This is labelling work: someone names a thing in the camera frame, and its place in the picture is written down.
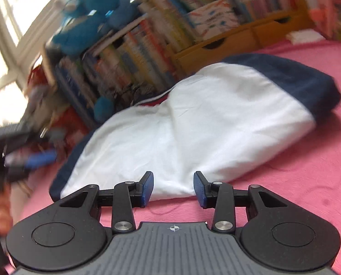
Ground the white and navy jacket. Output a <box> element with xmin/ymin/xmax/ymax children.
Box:
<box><xmin>49</xmin><ymin>53</ymin><xmax>341</xmax><ymax>201</ymax></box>

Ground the stack of papers and notebooks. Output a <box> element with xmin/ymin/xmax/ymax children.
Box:
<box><xmin>22</xmin><ymin>85</ymin><xmax>69</xmax><ymax>130</ymax></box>

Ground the blue plush toy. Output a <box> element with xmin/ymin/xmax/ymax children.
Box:
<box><xmin>51</xmin><ymin>0</ymin><xmax>139</xmax><ymax>57</ymax></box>

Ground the crumpled white tissue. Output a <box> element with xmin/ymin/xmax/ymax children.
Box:
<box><xmin>286</xmin><ymin>29</ymin><xmax>326</xmax><ymax>45</ymax></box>

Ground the pocket label printer box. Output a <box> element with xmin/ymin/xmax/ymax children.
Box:
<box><xmin>187</xmin><ymin>0</ymin><xmax>239</xmax><ymax>40</ymax></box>

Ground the person's left hand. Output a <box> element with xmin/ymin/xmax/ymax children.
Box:
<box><xmin>0</xmin><ymin>184</ymin><xmax>14</xmax><ymax>237</ymax></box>

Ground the miniature bicycle model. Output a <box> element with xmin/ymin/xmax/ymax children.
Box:
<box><xmin>114</xmin><ymin>82</ymin><xmax>158</xmax><ymax>108</ymax></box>

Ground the row of upright books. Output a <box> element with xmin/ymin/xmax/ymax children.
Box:
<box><xmin>54</xmin><ymin>0</ymin><xmax>309</xmax><ymax>129</ymax></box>

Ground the pink rabbit print towel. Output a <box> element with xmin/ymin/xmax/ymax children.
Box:
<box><xmin>15</xmin><ymin>40</ymin><xmax>341</xmax><ymax>274</ymax></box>

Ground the blue plush ball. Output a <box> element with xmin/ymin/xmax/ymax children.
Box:
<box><xmin>94</xmin><ymin>96</ymin><xmax>115</xmax><ymax>123</ymax></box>

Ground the wooden desk drawer organizer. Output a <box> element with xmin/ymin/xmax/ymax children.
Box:
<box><xmin>170</xmin><ymin>9</ymin><xmax>315</xmax><ymax>78</ymax></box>

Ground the red plastic basket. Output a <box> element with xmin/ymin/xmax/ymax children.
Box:
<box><xmin>25</xmin><ymin>65</ymin><xmax>89</xmax><ymax>153</ymax></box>

